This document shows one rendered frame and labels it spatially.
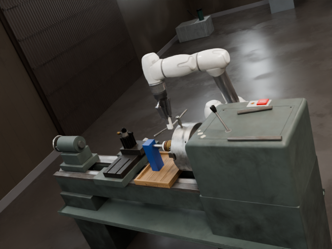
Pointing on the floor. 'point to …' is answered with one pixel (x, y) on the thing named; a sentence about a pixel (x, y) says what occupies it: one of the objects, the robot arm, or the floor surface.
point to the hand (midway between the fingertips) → (169, 123)
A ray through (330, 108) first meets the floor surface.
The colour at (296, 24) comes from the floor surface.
